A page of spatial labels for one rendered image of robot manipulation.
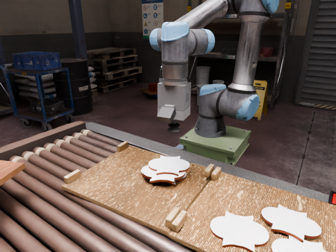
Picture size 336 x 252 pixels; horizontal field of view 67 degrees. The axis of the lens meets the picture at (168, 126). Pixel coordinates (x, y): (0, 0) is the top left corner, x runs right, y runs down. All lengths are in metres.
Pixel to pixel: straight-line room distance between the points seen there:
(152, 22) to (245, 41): 5.43
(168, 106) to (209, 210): 0.32
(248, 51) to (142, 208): 0.70
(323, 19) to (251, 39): 4.20
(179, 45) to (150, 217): 0.48
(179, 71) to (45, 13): 5.46
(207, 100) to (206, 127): 0.12
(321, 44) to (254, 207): 4.60
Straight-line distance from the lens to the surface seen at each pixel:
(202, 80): 5.37
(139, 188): 0.85
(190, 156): 1.08
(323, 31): 5.24
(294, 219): 0.80
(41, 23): 6.01
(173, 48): 0.71
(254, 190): 0.88
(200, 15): 0.99
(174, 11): 6.12
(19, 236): 0.82
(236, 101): 1.07
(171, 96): 0.74
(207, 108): 1.15
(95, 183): 0.90
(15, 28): 5.73
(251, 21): 1.08
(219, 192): 0.85
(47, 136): 1.30
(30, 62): 3.91
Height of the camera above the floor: 1.43
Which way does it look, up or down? 22 degrees down
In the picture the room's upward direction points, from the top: straight up
